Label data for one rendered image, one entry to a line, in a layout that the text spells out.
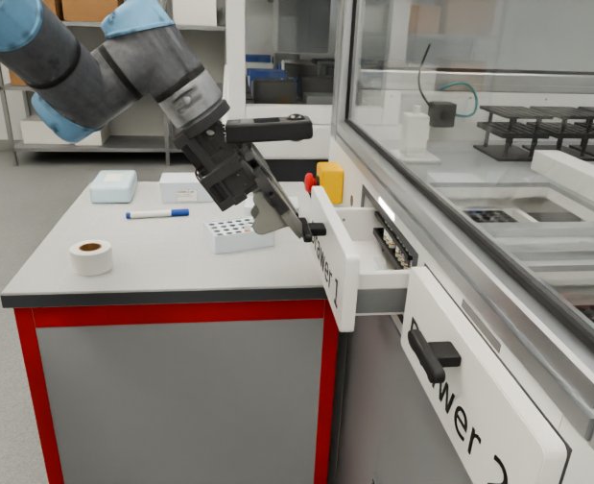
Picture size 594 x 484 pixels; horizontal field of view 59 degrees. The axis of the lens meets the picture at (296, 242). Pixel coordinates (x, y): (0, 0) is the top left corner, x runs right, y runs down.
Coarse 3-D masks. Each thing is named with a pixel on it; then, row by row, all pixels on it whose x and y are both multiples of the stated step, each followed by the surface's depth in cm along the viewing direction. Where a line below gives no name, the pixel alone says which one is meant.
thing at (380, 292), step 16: (336, 208) 89; (352, 208) 90; (368, 208) 90; (352, 224) 90; (368, 224) 91; (352, 240) 91; (368, 240) 92; (368, 256) 86; (384, 256) 86; (368, 272) 67; (384, 272) 68; (400, 272) 68; (368, 288) 68; (384, 288) 68; (400, 288) 68; (368, 304) 68; (384, 304) 69; (400, 304) 69
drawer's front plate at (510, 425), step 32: (416, 288) 60; (416, 320) 60; (448, 320) 51; (480, 352) 46; (448, 384) 52; (480, 384) 45; (512, 384) 42; (448, 416) 52; (480, 416) 45; (512, 416) 40; (480, 448) 45; (512, 448) 40; (544, 448) 36; (480, 480) 45; (512, 480) 40; (544, 480) 37
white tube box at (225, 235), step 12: (204, 228) 107; (216, 228) 107; (228, 228) 106; (240, 228) 106; (216, 240) 102; (228, 240) 103; (240, 240) 104; (252, 240) 105; (264, 240) 106; (216, 252) 103; (228, 252) 104
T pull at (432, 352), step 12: (408, 336) 52; (420, 336) 51; (420, 348) 49; (432, 348) 49; (444, 348) 49; (420, 360) 49; (432, 360) 47; (444, 360) 48; (456, 360) 48; (432, 372) 46; (444, 372) 46
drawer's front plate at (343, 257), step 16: (320, 192) 86; (320, 208) 82; (336, 224) 73; (320, 240) 82; (336, 240) 69; (320, 256) 82; (336, 256) 70; (352, 256) 64; (320, 272) 83; (336, 272) 70; (352, 272) 64; (352, 288) 65; (352, 304) 66; (336, 320) 70; (352, 320) 67
